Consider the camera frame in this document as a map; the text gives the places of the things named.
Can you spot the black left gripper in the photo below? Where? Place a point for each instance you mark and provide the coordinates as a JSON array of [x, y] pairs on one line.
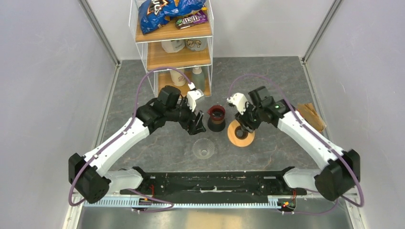
[[189, 124]]

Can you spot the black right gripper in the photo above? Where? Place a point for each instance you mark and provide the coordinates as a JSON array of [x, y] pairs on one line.
[[244, 123]]

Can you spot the wooden ring dripper holder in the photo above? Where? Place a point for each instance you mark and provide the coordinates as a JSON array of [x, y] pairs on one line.
[[239, 137]]

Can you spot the clear glass dripper cone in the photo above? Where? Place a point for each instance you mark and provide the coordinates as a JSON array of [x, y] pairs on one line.
[[203, 148]]

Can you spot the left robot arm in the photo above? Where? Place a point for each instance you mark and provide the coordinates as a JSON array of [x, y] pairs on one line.
[[89, 174]]

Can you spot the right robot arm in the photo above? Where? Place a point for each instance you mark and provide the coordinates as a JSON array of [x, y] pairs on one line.
[[338, 170]]

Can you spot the brown paper coffee filters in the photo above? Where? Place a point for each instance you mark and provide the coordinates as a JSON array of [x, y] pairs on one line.
[[309, 113]]

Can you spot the white patterned cup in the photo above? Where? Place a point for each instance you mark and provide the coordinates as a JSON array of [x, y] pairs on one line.
[[177, 77]]

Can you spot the green spray bottle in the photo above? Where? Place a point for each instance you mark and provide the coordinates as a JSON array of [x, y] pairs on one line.
[[198, 78]]

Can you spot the white cartoon mug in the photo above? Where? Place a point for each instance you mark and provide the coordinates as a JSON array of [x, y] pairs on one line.
[[197, 44]]

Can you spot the purple candy bag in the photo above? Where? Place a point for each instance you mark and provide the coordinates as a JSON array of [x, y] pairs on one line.
[[197, 18]]

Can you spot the blue chips bag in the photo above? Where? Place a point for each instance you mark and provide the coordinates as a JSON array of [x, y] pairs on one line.
[[154, 14]]

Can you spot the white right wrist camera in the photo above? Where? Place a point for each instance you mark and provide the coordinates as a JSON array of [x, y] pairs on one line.
[[239, 101]]

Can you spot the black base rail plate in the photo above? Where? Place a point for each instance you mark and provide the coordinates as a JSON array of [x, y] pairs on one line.
[[216, 187]]

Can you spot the white wire wooden shelf rack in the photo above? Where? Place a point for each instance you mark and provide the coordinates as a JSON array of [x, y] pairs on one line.
[[174, 34]]

